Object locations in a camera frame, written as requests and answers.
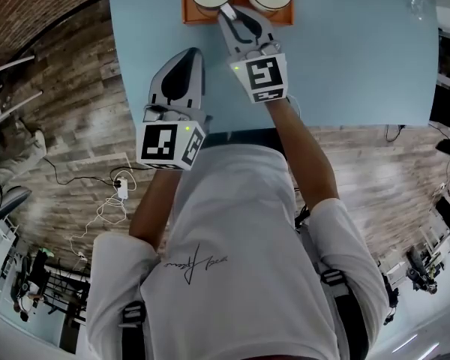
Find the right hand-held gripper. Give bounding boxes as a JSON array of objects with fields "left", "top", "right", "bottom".
[{"left": 218, "top": 7, "right": 289, "bottom": 105}]

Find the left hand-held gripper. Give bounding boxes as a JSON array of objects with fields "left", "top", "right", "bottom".
[{"left": 136, "top": 47, "right": 213, "bottom": 172}]

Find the person's left forearm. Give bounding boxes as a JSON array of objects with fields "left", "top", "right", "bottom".
[{"left": 129, "top": 166, "right": 185, "bottom": 255}]

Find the person's right forearm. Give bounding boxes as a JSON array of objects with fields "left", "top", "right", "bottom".
[{"left": 264, "top": 95, "right": 341, "bottom": 218}]

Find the orange wooden tray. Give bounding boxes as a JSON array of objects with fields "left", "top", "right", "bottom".
[{"left": 181, "top": 0, "right": 296, "bottom": 27}]

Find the white power strip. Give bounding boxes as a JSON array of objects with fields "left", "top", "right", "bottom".
[{"left": 113, "top": 176, "right": 131, "bottom": 203}]

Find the white stool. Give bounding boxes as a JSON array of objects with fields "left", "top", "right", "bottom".
[{"left": 0, "top": 54, "right": 43, "bottom": 135}]

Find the clear glass item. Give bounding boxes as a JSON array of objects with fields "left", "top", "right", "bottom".
[{"left": 409, "top": 0, "right": 428, "bottom": 21}]

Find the person's white t-shirt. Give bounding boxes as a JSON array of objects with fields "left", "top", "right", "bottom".
[{"left": 85, "top": 144, "right": 389, "bottom": 360}]

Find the black office chair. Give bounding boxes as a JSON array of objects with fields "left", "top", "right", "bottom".
[{"left": 0, "top": 184, "right": 34, "bottom": 221}]

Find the black floor cable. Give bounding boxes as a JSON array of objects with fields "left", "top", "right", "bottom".
[
  {"left": 384, "top": 124, "right": 407, "bottom": 145},
  {"left": 40, "top": 155, "right": 118, "bottom": 188}
]

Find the white cable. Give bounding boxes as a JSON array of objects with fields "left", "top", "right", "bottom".
[{"left": 68, "top": 166, "right": 139, "bottom": 263}]

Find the black shoulder strap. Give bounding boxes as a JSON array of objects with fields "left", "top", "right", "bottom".
[
  {"left": 118, "top": 300, "right": 148, "bottom": 360},
  {"left": 317, "top": 268, "right": 369, "bottom": 360}
]

